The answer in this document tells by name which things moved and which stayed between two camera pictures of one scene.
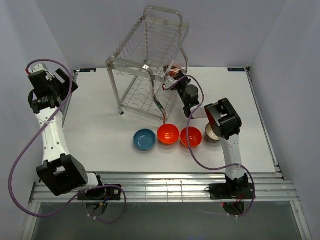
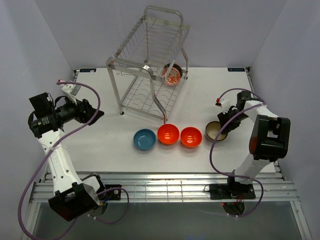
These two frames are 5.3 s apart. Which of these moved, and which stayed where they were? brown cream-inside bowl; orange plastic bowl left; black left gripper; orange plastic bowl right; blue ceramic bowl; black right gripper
Moved: black right gripper; black left gripper
Stayed: brown cream-inside bowl; orange plastic bowl left; blue ceramic bowl; orange plastic bowl right
